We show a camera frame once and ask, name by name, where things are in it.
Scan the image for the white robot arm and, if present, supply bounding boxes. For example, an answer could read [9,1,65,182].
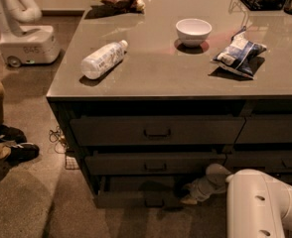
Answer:
[182,164,292,238]

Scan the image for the black sneaker near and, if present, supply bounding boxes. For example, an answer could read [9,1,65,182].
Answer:
[6,143,40,162]

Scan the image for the dark drawer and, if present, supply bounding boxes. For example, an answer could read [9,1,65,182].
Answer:
[236,114,292,144]
[273,174,292,183]
[84,150,226,176]
[224,150,292,173]
[70,116,244,146]
[94,176,182,208]

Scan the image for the dark counter cabinet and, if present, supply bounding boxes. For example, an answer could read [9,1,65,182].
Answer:
[47,0,292,196]

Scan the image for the small wire rack floor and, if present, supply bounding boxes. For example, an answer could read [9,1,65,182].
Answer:
[65,151,79,170]

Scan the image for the white plastic bottle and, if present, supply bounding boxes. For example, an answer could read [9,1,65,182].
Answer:
[80,40,128,79]

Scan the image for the black sneaker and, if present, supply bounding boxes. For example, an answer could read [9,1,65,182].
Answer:
[6,143,40,162]
[0,125,27,144]

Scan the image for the tangled floor cables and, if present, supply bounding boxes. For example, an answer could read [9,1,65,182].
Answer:
[48,125,68,155]

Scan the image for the black sneaker far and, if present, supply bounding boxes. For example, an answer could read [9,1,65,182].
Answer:
[0,125,27,144]

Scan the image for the blue white chip bag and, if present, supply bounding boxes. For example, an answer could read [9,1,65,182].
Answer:
[212,26,267,79]

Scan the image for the white ceramic bowl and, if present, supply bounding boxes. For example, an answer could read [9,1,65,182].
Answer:
[176,18,212,48]

